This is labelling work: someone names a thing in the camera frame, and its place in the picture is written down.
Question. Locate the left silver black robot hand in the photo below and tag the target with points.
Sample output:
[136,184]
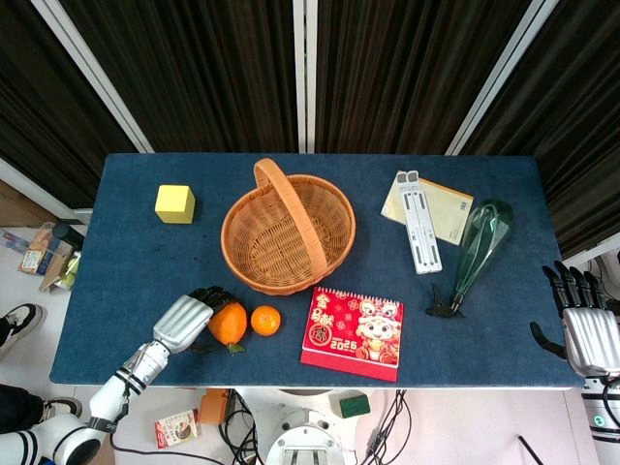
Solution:
[181,319]

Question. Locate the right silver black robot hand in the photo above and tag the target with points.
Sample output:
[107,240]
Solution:
[591,339]

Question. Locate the large orange with leaf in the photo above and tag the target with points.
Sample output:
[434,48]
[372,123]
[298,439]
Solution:
[227,323]

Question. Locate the small round orange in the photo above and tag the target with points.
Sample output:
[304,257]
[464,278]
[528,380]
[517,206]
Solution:
[265,320]

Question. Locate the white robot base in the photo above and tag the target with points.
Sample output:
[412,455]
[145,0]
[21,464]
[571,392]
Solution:
[305,431]

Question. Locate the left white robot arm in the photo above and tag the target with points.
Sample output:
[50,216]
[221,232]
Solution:
[121,392]

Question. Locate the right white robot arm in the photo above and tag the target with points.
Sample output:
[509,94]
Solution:
[603,416]

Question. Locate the blue table cloth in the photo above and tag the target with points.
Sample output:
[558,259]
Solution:
[145,271]

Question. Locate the orange box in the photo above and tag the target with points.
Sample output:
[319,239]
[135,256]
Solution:
[213,407]

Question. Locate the small printed food box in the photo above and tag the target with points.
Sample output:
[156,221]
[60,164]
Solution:
[176,429]

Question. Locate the yellow cube block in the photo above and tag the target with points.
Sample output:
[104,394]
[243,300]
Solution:
[174,206]

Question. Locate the black rod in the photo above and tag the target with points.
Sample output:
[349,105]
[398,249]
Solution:
[530,450]

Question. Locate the black cylinder bottle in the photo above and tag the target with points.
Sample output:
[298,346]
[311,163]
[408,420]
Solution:
[68,233]

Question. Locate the open carton with goods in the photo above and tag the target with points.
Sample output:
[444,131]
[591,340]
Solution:
[48,259]

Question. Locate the green spray bottle black trigger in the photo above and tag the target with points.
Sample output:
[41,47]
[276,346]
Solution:
[484,237]

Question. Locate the black white sneaker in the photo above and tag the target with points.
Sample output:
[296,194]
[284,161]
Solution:
[19,324]
[63,408]

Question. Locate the red 2026 desk calendar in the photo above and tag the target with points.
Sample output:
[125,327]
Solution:
[353,334]

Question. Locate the green block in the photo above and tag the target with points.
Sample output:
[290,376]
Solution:
[355,406]

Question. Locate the beige notebook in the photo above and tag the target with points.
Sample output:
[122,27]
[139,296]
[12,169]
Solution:
[448,208]

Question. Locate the white folding laptop stand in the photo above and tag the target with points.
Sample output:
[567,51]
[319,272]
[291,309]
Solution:
[419,223]

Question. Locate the white partition rail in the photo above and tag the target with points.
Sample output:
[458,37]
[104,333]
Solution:
[39,189]

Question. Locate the white partition post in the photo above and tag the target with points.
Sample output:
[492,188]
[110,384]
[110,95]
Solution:
[305,72]
[97,77]
[499,77]

